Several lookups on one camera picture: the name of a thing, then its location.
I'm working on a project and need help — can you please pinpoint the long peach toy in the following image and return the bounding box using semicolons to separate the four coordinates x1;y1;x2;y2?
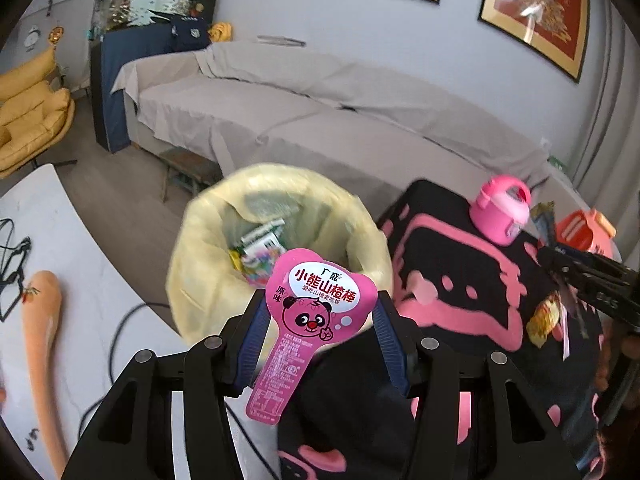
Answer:
22;270;68;478

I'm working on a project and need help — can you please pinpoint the yellow armchair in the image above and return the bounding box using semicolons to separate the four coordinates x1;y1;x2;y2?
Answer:
0;45;76;178

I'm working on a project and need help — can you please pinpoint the large framed wall picture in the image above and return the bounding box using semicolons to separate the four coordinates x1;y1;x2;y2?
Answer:
477;0;592;83

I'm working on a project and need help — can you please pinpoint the pink toy rice cooker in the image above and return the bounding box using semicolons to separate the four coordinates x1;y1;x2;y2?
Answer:
469;175;532;247

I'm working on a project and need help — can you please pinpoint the glass fish tank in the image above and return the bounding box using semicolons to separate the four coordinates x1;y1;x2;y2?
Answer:
90;0;220;43

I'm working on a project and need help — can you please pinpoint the person's right forearm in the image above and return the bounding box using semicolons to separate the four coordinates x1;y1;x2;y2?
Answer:
595;430;640;480

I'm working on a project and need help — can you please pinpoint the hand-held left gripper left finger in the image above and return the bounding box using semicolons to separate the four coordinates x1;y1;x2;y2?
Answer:
62;290;273;480

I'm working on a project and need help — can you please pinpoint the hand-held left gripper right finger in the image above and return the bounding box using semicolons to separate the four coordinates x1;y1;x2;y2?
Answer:
372;290;583;480

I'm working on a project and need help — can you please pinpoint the person's right hand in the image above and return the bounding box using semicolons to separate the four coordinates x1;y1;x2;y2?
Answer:
597;327;621;391

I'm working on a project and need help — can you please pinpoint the pink lollipop-shaped wrapper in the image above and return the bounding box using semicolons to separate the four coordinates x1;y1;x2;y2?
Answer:
245;247;377;426

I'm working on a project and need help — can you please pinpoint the black and pink printed blanket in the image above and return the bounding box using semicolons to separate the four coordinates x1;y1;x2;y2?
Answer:
277;177;640;480

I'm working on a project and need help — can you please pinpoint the grey covered sofa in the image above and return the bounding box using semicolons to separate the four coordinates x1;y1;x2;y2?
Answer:
110;40;576;196

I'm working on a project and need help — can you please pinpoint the grey curtain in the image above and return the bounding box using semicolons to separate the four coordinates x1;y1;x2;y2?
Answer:
570;0;640;241

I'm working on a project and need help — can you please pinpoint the dark blue cabinet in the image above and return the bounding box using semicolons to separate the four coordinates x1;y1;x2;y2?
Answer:
90;22;211;155

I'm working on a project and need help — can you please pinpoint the gold foil wrapper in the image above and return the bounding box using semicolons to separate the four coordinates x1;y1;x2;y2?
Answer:
526;295;561;348

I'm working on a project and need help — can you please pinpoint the orange toy basket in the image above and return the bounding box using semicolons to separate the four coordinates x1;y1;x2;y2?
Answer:
554;209;618;256

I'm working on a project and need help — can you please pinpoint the trash bin with yellow bag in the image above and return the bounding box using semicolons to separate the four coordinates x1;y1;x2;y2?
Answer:
166;162;393;348

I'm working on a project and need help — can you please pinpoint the wooden stool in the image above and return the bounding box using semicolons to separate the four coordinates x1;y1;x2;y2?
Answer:
160;147;223;203

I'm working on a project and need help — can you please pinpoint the dark blue printed cloth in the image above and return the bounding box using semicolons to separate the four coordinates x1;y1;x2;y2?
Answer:
169;14;212;52

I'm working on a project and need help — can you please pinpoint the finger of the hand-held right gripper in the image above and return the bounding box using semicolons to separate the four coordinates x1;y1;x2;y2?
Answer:
537;246;640;286
552;265;640;333

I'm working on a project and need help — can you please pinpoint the pink strip wrapper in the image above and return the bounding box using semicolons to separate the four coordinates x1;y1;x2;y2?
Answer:
559;305;572;361

